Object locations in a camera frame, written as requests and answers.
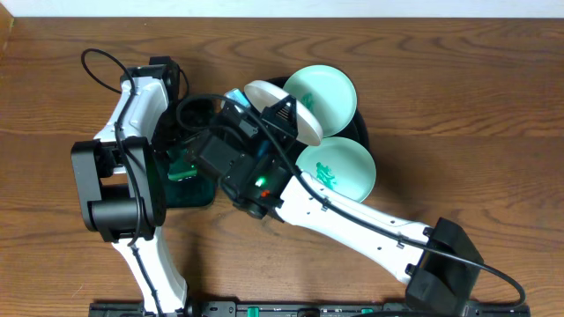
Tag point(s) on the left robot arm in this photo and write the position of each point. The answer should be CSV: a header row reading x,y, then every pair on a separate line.
x,y
120,192

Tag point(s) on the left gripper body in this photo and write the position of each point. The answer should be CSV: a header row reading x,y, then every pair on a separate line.
x,y
177,147

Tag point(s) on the white plate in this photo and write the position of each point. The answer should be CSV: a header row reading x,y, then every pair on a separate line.
x,y
269,98

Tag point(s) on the green sponge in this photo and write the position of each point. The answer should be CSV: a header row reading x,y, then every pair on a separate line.
x,y
179,169

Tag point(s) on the mint green plate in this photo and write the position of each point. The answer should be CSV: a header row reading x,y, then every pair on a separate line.
x,y
327,93
342,165

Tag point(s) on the black rectangular tray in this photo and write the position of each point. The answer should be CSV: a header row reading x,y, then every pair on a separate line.
x,y
193,192

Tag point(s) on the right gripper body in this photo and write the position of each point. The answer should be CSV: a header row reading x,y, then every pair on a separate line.
x,y
266,144

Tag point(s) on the round black tray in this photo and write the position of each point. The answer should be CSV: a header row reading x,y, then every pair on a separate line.
x,y
356,129

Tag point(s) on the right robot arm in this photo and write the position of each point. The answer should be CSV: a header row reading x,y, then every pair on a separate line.
x,y
439,265

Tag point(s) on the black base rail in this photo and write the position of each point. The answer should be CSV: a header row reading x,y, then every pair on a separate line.
x,y
232,309

